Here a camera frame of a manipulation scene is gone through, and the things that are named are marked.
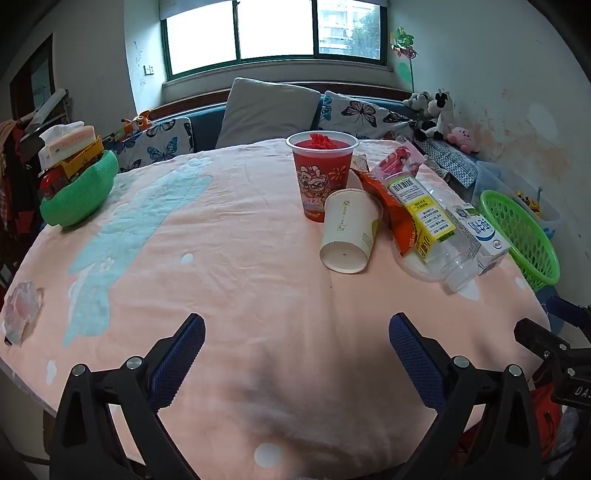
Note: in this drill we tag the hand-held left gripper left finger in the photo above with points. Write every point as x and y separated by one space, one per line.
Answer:
178 364

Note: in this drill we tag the green plastic basket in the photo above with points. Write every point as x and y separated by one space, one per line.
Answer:
531 249

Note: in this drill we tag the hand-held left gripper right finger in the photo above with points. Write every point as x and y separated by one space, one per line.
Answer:
415 364

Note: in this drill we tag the pink round plush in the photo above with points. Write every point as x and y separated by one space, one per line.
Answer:
461 136

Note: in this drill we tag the red foam fruit net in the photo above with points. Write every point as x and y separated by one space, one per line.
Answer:
323 141

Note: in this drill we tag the blue sofa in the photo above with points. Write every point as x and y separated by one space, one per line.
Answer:
205 124

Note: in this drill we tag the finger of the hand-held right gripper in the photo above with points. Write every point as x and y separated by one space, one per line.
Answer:
570 310
538 334

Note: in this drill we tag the pink snack wrapper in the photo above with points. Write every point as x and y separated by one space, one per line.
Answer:
397 161

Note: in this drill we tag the large butterfly print pillow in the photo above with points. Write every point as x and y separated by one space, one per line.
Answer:
360 113

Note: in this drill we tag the red bag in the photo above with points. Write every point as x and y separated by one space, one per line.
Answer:
545 415

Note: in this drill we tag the red printed plastic cup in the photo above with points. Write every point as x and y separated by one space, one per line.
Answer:
318 180

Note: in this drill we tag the small butterfly print pillow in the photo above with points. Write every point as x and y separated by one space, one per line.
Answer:
157 143

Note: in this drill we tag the pink printed blanket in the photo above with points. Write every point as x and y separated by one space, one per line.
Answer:
254 300

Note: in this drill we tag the clear storage box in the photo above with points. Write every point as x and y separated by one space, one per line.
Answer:
498 177

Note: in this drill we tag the grey and white plush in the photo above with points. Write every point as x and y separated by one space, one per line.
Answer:
415 101

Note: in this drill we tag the green framed window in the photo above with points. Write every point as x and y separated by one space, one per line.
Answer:
277 27

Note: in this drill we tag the orange snack wrapper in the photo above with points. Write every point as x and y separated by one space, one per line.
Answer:
397 217

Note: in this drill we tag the orange fox plush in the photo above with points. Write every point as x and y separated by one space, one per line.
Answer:
138 122

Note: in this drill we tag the clear plastic packaging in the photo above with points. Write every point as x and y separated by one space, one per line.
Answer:
21 309

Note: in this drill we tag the clear plastic wrapper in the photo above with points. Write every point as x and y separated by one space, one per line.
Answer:
360 161

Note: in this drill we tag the clear bottle with yellow label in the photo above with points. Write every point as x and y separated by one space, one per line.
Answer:
420 207

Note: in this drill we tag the yellow toy truck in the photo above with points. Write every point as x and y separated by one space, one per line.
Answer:
78 158

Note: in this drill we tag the black and white cow plush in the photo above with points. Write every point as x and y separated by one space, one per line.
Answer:
438 110

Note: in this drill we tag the yellow toys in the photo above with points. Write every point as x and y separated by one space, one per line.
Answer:
528 201

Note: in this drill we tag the hanging clothes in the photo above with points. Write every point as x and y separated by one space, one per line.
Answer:
14 175

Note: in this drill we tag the pink tissue box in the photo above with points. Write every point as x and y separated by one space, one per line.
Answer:
69 141

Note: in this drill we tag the clear plastic lid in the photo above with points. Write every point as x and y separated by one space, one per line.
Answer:
408 266

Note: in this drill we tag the green foam bowl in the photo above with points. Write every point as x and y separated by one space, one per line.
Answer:
78 198

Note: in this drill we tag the grey pillow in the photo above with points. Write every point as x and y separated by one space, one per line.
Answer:
263 113

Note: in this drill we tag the white paper cup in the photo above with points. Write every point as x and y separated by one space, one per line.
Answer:
348 226

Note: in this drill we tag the dark wooden door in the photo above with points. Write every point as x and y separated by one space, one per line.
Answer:
32 78

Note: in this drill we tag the white milk carton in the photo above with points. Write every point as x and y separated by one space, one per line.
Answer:
480 235

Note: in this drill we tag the grey patterned cloth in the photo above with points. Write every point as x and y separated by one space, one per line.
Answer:
452 161

